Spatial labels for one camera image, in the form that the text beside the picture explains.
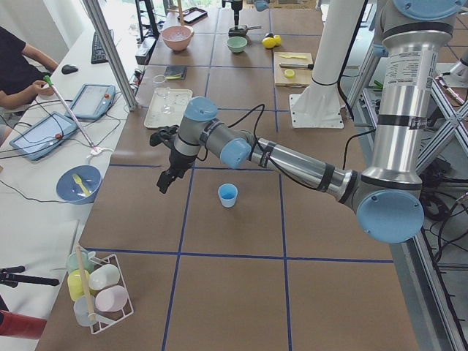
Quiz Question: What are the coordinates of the person forearm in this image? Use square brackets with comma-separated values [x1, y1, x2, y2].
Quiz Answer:
[0, 87, 37, 110]

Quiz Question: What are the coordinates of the yellow plastic fork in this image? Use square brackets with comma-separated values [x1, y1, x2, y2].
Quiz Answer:
[72, 173, 91, 197]

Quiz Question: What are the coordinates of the blue bowl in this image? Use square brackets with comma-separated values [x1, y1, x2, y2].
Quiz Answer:
[56, 165, 102, 205]

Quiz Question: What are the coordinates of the white cup in rack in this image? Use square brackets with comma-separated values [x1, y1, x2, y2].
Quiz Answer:
[88, 264, 120, 290]

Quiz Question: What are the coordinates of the pink cup in rack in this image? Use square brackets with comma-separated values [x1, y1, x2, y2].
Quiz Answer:
[95, 285, 129, 312]

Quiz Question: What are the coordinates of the teach pendant far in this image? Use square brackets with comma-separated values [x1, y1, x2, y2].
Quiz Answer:
[69, 83, 116, 121]

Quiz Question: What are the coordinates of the light blue plastic cup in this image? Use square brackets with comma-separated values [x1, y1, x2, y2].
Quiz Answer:
[218, 184, 238, 208]

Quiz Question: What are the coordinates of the clear drinking glass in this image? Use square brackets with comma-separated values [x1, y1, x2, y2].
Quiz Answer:
[153, 75, 169, 98]

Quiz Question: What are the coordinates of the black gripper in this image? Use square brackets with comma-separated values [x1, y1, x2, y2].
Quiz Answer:
[231, 0, 244, 29]
[156, 147, 196, 194]

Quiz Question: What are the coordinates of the black computer mouse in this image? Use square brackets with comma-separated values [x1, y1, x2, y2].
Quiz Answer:
[61, 64, 79, 75]

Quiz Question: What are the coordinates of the mint green bowl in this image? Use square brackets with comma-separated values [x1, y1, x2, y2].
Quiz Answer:
[227, 37, 248, 53]

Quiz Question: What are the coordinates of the teach pendant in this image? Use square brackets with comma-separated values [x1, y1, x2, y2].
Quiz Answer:
[9, 112, 78, 161]
[69, 83, 116, 121]

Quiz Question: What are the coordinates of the teach pendant near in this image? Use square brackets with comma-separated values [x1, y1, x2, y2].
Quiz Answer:
[9, 112, 78, 161]

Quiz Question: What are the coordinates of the pink stick with green tip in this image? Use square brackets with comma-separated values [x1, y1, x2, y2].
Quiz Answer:
[44, 75, 97, 151]

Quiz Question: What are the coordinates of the yellow plastic knife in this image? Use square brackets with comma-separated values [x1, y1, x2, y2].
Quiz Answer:
[279, 54, 308, 59]

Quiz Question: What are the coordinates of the yellow lemon upper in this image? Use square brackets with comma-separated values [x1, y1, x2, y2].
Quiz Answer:
[273, 35, 282, 46]

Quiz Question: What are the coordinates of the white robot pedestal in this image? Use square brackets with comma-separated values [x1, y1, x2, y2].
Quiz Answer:
[290, 1, 367, 129]

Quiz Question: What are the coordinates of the metal ice scoop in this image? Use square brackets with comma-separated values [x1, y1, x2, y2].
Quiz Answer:
[228, 25, 262, 37]

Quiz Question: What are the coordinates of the green cup in rack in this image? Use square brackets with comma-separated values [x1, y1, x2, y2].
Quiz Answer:
[66, 251, 95, 273]

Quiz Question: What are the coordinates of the black camera tripod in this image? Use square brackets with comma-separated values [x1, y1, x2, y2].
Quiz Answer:
[1, 265, 60, 288]

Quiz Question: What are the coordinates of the wooden cutting board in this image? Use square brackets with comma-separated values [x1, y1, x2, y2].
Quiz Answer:
[273, 52, 314, 87]

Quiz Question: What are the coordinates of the yellow lemon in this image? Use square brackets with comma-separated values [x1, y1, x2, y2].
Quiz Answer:
[273, 35, 282, 46]
[262, 37, 276, 49]

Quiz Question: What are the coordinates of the cream bear tray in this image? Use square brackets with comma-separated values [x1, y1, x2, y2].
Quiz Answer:
[143, 88, 192, 129]

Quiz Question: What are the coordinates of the person right hand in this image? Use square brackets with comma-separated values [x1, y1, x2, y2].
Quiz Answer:
[31, 80, 54, 96]

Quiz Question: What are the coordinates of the yellow cup in rack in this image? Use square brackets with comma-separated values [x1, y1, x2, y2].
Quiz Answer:
[67, 269, 84, 301]

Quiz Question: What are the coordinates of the clear cup in rack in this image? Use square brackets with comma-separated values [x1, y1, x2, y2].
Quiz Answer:
[73, 295, 97, 327]

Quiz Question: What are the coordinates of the yellow lemon lower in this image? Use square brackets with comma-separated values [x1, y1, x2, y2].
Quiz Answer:
[262, 37, 276, 49]

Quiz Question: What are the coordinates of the white wire cup rack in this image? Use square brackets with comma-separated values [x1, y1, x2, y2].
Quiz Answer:
[67, 245, 134, 335]

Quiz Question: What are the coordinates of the aluminium frame post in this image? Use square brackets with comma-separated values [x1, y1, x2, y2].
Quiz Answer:
[83, 0, 137, 111]

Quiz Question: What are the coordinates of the pink bowl with ice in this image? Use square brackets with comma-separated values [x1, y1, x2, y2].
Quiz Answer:
[161, 26, 195, 51]

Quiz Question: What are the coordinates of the red fire extinguisher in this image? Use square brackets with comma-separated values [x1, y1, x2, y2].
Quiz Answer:
[0, 310, 47, 339]

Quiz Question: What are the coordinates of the black keyboard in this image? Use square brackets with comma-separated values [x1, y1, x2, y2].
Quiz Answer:
[91, 31, 108, 64]

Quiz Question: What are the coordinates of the lemon half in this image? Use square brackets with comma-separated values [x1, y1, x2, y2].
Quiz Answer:
[284, 69, 295, 79]

